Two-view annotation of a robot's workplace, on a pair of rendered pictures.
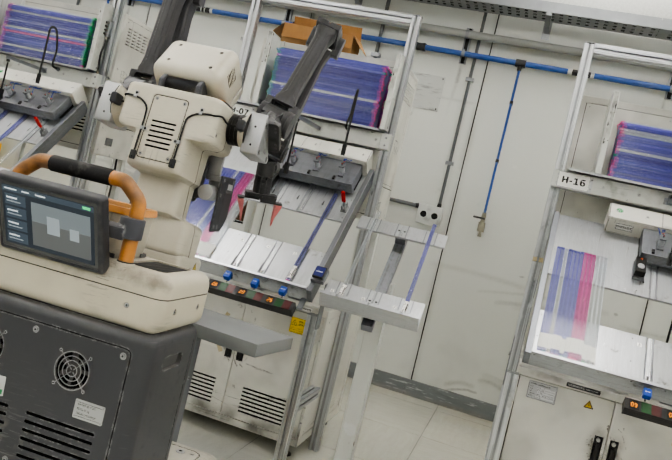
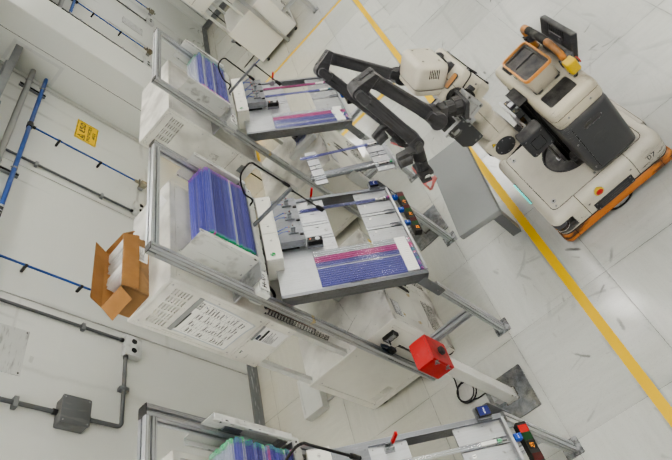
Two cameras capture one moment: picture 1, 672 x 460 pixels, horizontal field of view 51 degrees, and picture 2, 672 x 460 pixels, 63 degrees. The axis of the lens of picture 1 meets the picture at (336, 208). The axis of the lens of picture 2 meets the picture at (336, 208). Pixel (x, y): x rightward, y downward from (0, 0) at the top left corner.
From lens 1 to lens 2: 3.86 m
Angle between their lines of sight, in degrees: 83
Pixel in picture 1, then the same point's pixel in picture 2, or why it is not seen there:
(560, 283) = (301, 121)
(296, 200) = (320, 226)
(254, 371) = not seen: hidden behind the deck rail
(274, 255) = (374, 212)
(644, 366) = (328, 97)
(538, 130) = (45, 257)
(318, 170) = (292, 216)
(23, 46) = not seen: outside the picture
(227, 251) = (391, 232)
